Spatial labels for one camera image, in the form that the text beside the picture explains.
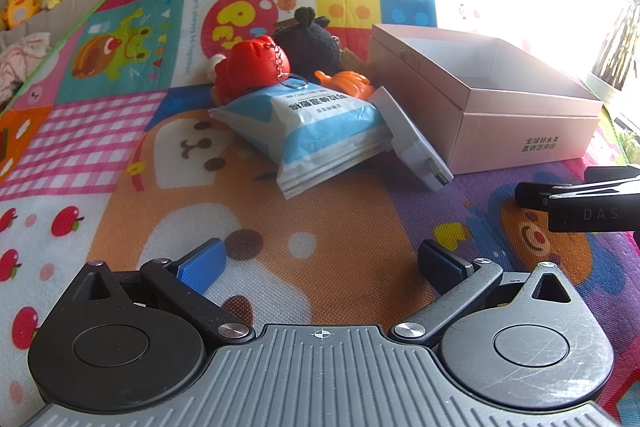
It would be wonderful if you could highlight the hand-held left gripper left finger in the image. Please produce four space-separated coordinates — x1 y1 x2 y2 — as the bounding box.
65 240 255 344

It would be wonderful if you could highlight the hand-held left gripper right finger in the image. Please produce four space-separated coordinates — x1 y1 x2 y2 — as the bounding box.
392 240 576 347

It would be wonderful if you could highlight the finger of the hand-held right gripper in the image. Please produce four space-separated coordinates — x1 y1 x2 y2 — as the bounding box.
515 179 640 208
584 165 640 186

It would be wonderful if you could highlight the pink cardboard box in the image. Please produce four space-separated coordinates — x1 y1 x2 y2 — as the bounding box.
368 23 604 175

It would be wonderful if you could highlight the grey white power bank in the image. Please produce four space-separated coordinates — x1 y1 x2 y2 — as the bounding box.
365 86 455 192

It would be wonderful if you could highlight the blue white wipes packet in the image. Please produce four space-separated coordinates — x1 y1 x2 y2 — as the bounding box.
207 82 393 200

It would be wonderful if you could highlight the orange pumpkin toy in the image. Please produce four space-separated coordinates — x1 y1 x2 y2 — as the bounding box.
314 69 375 100

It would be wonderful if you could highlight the white toy bottle red cap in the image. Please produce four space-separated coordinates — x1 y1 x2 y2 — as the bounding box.
206 53 228 82

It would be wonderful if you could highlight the red doll keychain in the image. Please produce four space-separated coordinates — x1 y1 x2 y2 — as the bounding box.
212 35 308 104

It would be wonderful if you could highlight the black plush toy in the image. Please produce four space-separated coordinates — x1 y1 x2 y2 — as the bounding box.
272 7 346 75

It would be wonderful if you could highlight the colourful cartoon play mat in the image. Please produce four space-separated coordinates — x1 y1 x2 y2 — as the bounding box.
0 0 640 427

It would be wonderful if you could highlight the potted palm plant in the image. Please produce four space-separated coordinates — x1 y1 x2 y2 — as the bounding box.
585 0 640 108

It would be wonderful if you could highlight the pink crumpled cloth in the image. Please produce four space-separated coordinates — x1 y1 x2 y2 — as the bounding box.
0 32 51 102

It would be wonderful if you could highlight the yellow duck plush toy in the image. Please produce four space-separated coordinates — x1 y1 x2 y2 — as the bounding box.
2 0 48 30

